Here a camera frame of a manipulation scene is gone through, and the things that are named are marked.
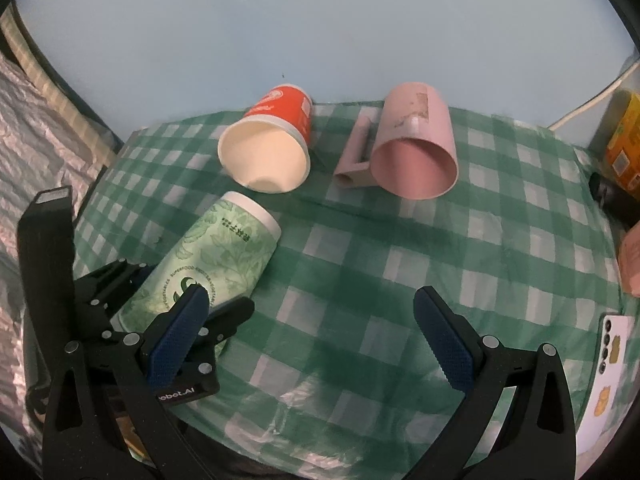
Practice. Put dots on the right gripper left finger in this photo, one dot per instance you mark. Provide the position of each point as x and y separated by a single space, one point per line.
105 419

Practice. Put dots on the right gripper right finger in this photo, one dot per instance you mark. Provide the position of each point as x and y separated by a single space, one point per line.
536 440

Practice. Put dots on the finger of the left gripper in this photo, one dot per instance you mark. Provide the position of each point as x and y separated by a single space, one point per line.
222 324
46 254

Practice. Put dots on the green leaf paper cup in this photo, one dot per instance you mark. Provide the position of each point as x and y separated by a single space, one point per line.
226 251

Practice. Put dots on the red paper cup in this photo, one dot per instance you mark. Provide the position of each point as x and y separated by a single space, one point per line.
267 150

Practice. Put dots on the white phone with stickers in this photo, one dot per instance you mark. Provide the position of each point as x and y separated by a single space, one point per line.
606 378

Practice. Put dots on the silver foil sheet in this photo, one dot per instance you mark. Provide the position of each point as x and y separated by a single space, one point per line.
38 152

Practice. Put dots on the striped beige fabric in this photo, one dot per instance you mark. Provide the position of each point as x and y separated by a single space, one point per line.
99 139

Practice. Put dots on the green checkered tablecloth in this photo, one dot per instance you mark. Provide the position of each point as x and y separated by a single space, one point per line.
331 378

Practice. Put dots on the pink package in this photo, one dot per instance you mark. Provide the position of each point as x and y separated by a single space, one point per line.
629 261

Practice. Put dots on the pink plastic mug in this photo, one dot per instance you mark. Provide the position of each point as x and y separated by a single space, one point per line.
412 153

